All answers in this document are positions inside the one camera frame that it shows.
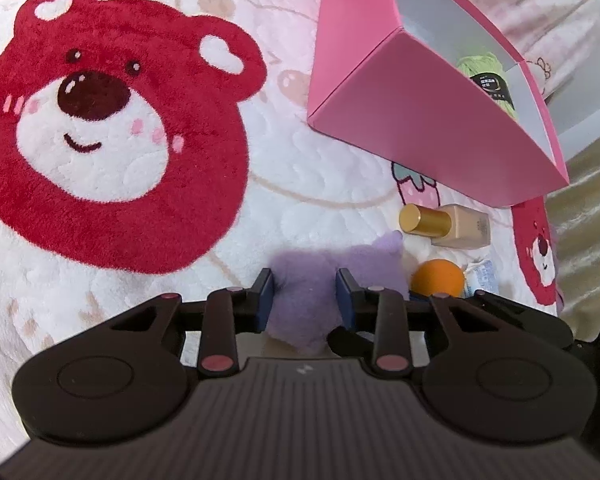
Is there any beige satin bed skirt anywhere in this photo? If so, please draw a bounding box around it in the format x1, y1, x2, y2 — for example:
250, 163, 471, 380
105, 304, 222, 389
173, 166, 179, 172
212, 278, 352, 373
545, 142, 600, 323

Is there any purple plush toy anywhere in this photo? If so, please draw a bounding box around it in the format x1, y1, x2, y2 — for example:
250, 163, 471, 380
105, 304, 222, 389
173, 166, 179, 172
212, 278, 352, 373
267, 231, 412, 353

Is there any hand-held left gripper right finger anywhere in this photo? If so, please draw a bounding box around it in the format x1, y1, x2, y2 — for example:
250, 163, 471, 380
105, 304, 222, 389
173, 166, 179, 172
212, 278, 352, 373
334, 267, 548, 377

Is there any beige foundation bottle gold cap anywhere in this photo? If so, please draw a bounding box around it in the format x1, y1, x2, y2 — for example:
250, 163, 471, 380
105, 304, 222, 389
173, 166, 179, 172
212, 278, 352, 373
399, 203, 491, 249

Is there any pink cardboard box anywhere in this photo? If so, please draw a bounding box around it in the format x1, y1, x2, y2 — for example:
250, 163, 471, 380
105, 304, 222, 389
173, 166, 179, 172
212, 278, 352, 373
307, 0, 571, 209

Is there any white blue-print packet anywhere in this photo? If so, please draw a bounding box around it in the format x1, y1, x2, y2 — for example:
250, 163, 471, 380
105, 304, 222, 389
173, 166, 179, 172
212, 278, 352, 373
462, 259, 499, 297

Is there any red bear print blanket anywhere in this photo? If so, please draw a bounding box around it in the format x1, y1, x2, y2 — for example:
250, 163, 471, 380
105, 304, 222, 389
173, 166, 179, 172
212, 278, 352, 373
0, 0, 561, 451

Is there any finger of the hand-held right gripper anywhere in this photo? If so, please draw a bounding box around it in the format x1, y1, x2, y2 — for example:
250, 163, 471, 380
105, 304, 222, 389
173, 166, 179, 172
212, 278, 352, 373
475, 290, 589, 348

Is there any orange makeup sponge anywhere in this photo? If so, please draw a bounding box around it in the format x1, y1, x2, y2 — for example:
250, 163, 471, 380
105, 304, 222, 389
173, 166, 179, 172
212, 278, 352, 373
411, 259, 467, 298

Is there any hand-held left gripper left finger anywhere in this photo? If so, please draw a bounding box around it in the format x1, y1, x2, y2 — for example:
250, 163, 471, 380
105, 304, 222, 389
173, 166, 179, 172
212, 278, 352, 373
55, 267, 276, 377

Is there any green yarn skein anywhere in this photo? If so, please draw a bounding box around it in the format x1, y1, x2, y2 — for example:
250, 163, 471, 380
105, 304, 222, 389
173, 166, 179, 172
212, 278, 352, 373
455, 46, 522, 122

